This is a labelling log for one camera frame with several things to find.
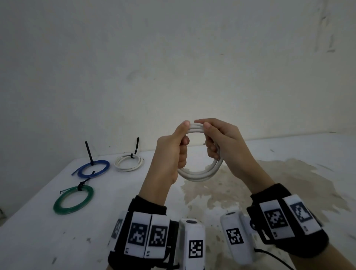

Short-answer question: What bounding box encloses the person's left hand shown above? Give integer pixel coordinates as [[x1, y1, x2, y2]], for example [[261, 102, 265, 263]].
[[144, 120, 192, 190]]

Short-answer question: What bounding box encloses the black right wristband with markers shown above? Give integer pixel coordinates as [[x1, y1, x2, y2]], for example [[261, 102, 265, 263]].
[[247, 183, 330, 259]]

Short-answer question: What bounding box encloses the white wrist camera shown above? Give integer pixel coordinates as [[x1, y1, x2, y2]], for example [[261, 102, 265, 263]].
[[178, 218, 206, 270], [220, 210, 258, 265]]

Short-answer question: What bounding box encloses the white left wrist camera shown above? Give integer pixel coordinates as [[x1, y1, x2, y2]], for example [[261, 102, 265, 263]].
[[178, 218, 206, 270]]

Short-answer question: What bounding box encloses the person's left forearm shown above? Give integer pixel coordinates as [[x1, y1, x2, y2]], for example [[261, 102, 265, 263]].
[[138, 178, 174, 207]]

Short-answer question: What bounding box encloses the black right camera cord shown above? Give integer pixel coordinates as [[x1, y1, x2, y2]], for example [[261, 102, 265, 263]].
[[254, 248, 295, 270]]

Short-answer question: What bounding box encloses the person's right forearm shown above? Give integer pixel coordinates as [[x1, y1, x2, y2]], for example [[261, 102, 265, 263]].
[[244, 174, 355, 270]]

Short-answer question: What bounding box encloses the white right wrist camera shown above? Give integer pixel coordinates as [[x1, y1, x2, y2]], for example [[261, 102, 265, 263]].
[[220, 210, 258, 265]]

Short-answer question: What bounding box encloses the black wristband with markers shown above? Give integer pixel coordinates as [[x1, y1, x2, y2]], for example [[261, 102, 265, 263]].
[[247, 183, 330, 259], [108, 195, 180, 270]]

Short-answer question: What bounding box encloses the blue cable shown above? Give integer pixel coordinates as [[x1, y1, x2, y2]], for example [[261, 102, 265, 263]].
[[71, 160, 111, 179]]

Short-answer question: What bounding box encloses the black left wristband with markers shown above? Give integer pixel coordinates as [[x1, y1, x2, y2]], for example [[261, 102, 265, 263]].
[[108, 195, 180, 270]]

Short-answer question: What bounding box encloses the person's right hand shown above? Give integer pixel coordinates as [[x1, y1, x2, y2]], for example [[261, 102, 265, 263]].
[[194, 118, 270, 192]]

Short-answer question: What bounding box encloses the white cable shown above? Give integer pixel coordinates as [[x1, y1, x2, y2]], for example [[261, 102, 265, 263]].
[[113, 154, 145, 172], [177, 124, 224, 183]]

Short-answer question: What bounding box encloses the green cable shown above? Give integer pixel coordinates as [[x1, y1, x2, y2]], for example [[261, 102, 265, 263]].
[[53, 185, 95, 215]]

